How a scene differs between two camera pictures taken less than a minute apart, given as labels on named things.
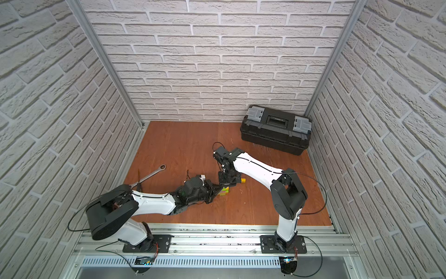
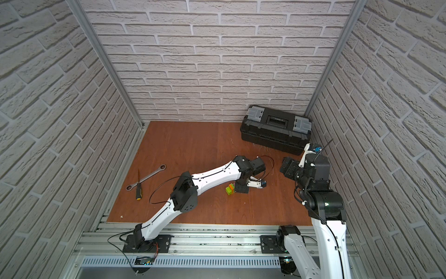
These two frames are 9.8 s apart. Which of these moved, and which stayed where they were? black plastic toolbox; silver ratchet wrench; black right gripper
Moved: black right gripper
Stayed: silver ratchet wrench; black plastic toolbox
